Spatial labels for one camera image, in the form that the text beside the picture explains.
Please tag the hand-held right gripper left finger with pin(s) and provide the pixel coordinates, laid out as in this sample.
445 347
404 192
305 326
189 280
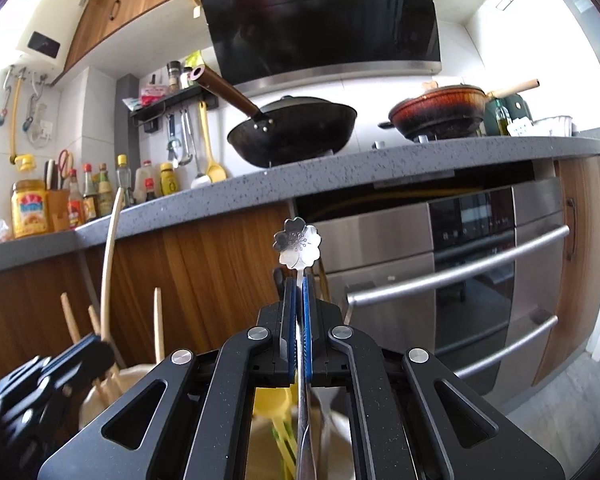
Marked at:
291 320

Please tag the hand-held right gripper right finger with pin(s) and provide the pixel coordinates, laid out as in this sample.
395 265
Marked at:
308 320

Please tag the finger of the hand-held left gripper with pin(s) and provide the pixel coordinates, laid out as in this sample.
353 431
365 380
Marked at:
87 355

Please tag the silver flower-shaped spoon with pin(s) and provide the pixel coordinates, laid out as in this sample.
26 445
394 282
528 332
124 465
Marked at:
295 242

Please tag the yellow tulip plastic utensil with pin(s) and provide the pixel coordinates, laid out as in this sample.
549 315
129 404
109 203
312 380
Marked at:
272 405

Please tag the green plastic utensil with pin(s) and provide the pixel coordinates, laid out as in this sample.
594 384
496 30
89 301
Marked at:
286 452

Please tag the stainless steel oven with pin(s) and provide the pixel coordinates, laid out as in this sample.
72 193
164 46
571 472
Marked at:
380 240

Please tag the wooden knife block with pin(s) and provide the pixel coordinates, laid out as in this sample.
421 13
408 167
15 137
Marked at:
59 210

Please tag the red label sauce bottle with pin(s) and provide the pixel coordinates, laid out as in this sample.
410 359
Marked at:
75 205

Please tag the yellow lidded jar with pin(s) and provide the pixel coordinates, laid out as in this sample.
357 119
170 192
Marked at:
30 210

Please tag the dark sauce bottle red cap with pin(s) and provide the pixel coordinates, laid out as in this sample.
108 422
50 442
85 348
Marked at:
89 195

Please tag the brown sauce bottle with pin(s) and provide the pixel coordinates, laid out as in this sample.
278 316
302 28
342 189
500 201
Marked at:
104 190

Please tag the yellow spatula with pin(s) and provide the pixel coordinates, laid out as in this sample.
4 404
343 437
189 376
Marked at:
214 170

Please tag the grey stone countertop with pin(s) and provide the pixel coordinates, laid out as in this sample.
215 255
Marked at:
380 165

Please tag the clear bottle yellow cap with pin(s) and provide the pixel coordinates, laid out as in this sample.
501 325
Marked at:
124 180

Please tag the white plastic jug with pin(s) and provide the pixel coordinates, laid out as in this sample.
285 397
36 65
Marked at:
142 180

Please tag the yellow label bottle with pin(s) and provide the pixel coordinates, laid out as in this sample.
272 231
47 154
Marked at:
168 180

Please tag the black wok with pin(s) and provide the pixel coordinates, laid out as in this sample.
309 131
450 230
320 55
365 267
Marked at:
290 130

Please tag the red scissors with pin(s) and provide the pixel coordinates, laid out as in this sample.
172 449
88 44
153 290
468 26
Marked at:
66 160

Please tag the metal hanging utensil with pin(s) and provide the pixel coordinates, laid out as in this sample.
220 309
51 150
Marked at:
172 145
187 145

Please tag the brown casserole pot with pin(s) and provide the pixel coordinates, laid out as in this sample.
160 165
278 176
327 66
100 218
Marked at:
435 110

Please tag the red packet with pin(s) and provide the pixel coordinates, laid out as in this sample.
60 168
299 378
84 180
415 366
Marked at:
152 94

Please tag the spice jar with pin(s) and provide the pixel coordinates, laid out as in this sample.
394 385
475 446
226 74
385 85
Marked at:
173 77

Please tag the olive oil bottle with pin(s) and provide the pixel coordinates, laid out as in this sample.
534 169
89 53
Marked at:
502 120

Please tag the narrow wooden base cabinet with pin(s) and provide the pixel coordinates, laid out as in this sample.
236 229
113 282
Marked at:
592 235

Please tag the green kitchen appliance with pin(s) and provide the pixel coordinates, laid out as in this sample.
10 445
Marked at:
519 107

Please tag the black range hood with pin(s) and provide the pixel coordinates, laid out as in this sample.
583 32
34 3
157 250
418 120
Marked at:
320 20

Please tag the white container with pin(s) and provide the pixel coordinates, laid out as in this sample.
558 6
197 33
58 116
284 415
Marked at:
550 126

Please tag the white water heater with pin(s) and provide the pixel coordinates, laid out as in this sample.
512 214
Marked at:
50 15

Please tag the wooden upper cabinet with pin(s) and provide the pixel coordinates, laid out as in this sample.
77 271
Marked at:
130 5

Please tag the black wall shelf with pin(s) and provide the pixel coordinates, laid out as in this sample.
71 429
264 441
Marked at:
180 97

